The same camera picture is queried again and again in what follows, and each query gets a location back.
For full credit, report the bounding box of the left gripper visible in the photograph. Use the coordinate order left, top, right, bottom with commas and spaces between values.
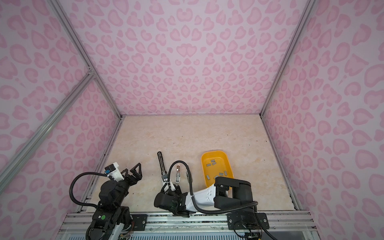
114, 162, 142, 209

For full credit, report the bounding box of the pink mini stapler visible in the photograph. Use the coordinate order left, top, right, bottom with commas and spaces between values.
175, 165, 181, 184

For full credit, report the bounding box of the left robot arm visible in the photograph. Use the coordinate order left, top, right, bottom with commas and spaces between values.
85, 162, 143, 240

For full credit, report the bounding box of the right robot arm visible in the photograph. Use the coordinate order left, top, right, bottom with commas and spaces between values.
154, 177, 270, 231

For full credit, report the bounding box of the yellow plastic tray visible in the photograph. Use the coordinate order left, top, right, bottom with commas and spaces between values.
201, 150, 234, 187

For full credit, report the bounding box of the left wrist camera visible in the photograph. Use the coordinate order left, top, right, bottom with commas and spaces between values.
105, 162, 124, 182

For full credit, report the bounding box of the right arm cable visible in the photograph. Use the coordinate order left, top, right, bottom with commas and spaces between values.
167, 160, 280, 240

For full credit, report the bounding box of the diagonal aluminium frame bar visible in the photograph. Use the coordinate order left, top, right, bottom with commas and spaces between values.
1, 71, 95, 193

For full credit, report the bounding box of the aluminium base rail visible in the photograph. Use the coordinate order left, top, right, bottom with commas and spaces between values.
55, 211, 320, 240

